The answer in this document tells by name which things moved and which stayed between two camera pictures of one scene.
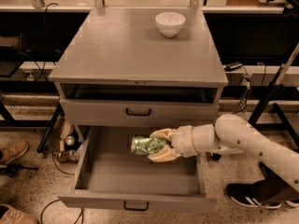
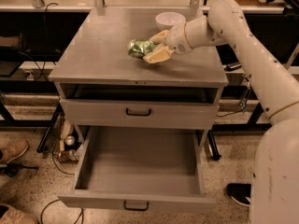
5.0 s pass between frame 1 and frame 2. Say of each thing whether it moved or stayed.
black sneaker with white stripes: stayed
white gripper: moved
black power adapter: stayed
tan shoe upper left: stayed
